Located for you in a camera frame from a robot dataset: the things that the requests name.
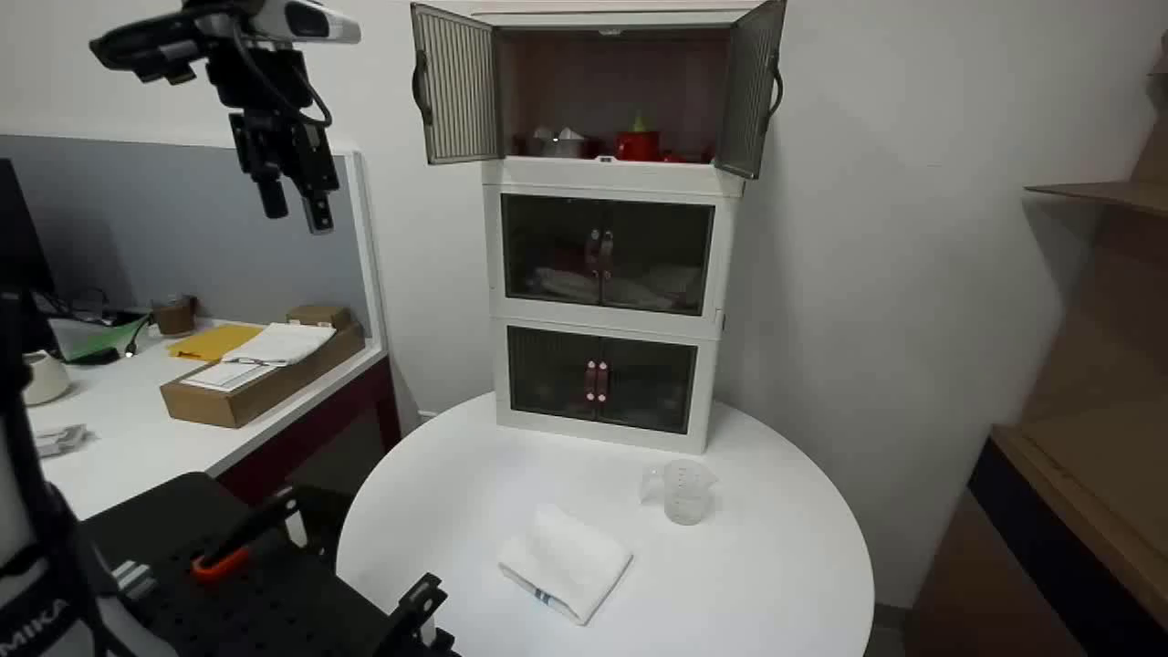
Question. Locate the white three-tier storage cabinet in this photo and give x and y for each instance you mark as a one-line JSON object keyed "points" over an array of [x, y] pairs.
{"points": [[603, 326]]}

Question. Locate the grey desk partition panel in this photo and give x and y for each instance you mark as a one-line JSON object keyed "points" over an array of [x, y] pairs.
{"points": [[185, 219]]}

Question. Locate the wooden shelf unit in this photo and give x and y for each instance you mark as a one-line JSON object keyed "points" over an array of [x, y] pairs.
{"points": [[1095, 366]]}

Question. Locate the small lime green piece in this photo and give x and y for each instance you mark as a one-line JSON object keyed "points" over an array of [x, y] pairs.
{"points": [[642, 123]]}

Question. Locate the shallow cardboard box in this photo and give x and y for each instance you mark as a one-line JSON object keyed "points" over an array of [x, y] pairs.
{"points": [[244, 401]]}

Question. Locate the brown cup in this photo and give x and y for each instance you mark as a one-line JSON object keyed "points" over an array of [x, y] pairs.
{"points": [[178, 316]]}

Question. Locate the black perforated mounting board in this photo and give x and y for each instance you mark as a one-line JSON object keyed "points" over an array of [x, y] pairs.
{"points": [[280, 608]]}

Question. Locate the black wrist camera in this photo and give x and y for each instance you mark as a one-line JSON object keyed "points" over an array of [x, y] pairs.
{"points": [[146, 45]]}

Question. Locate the metal bowl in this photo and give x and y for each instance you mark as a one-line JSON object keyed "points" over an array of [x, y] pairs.
{"points": [[558, 145]]}

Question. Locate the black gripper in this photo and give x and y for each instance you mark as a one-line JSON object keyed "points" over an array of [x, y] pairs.
{"points": [[280, 141]]}

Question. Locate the crumpled clear plastic wrap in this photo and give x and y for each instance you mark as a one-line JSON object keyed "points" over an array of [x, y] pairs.
{"points": [[59, 439]]}

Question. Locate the clear plastic measuring cup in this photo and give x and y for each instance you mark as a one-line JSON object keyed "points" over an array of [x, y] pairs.
{"points": [[689, 499]]}

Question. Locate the white office desk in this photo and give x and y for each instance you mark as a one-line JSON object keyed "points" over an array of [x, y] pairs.
{"points": [[132, 450]]}

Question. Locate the yellow envelope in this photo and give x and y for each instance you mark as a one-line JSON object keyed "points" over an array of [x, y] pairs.
{"points": [[206, 345]]}

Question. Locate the green plastic bag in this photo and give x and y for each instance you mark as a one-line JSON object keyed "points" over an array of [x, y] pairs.
{"points": [[98, 336]]}

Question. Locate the white paper sheets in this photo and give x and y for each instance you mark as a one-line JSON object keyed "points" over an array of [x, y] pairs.
{"points": [[274, 347]]}

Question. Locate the folded white cloth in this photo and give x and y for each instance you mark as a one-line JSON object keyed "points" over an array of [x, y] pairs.
{"points": [[569, 559]]}

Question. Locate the white bowl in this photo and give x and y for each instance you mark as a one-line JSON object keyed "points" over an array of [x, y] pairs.
{"points": [[44, 382]]}

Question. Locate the red cup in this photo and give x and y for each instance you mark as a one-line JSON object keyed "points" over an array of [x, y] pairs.
{"points": [[642, 147]]}

